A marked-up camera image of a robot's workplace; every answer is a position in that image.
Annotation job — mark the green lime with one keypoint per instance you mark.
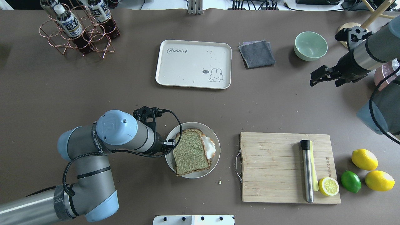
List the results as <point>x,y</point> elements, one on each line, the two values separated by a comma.
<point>350,181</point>

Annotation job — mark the wooden mug tree stand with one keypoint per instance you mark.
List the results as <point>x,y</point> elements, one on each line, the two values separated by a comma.
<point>375,13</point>

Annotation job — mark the pink bowl with ice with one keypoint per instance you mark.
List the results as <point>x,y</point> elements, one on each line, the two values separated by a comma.
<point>384,71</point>

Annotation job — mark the copper wire bottle rack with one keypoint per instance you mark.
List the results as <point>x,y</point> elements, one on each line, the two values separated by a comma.
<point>86,27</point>

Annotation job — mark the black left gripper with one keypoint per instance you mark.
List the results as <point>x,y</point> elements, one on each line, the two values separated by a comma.
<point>159,146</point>

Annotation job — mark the grey folded cloth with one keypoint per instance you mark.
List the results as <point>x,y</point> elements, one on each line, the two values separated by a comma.
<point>257,54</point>

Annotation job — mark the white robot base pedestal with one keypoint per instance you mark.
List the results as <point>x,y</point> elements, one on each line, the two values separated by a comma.
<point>194,220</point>

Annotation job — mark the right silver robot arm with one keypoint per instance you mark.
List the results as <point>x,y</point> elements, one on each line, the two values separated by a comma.
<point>369,51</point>

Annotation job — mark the mint green bowl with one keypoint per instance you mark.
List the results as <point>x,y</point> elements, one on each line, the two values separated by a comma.
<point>310,46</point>

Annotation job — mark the bread slice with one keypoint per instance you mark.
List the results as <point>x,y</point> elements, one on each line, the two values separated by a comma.
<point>189,153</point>

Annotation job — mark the steel muddler black tip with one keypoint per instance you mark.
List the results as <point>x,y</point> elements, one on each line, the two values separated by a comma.
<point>308,182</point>

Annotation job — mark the tea bottle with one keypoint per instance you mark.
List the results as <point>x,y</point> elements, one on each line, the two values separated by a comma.
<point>102,14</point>
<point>48,7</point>
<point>73,29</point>

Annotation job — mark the half lemon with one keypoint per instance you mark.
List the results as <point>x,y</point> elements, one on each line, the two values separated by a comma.
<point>328,186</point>

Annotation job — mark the aluminium frame post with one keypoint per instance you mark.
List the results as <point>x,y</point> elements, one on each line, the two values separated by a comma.
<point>195,7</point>

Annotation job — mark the wooden cutting board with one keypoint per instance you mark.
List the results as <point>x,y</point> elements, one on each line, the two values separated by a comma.
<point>272,165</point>

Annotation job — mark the yellow lemon near lime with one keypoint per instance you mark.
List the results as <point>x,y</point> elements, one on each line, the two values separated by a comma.
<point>364,159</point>

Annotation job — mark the cream rabbit tray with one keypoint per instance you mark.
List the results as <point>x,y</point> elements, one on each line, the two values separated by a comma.
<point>195,64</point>

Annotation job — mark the yellow lemon far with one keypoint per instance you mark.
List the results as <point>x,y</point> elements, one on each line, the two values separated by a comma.
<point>379,181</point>

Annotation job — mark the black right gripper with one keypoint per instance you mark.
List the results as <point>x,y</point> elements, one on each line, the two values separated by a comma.
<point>347,64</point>

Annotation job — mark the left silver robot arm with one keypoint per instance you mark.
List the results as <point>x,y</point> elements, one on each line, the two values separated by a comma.
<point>87,182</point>

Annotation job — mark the fried egg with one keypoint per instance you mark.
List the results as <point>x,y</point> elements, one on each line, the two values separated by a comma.
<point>209,146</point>

